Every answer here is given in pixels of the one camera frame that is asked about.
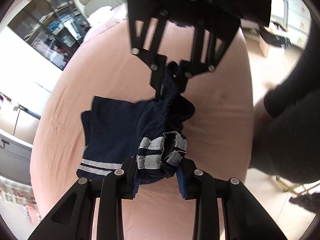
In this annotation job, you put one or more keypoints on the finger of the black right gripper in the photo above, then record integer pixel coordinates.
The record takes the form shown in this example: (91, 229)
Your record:
(147, 21)
(218, 44)

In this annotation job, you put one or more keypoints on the pink bed sheet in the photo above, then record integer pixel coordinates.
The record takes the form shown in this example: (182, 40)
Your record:
(219, 134)

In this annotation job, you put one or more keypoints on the black glass display cabinet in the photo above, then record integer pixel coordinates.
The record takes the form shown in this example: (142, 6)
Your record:
(53, 28)

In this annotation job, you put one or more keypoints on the person in dark clothes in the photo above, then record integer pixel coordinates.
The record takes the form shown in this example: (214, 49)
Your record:
(287, 141)

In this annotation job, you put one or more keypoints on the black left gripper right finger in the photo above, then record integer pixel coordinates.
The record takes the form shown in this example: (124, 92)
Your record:
(243, 216)

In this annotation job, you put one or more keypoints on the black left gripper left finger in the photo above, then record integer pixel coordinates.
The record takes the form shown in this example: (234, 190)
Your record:
(72, 216)

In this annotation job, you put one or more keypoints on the navy striped shorts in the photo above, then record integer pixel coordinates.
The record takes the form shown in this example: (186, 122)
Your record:
(147, 133)

